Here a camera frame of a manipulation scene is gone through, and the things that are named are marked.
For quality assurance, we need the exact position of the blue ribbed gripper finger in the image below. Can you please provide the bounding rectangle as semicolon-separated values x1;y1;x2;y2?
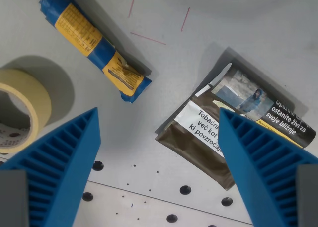
0;107;102;227
218;107;318;227

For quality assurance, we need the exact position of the blue bag with yellow labels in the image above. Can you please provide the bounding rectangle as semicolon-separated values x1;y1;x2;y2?
39;0;153;104

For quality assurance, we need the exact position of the brown tobacco pouch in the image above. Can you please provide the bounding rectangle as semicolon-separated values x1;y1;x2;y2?
154;62;316;191

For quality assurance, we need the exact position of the beige masking tape roll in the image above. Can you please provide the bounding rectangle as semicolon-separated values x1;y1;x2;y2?
0;68;52;154

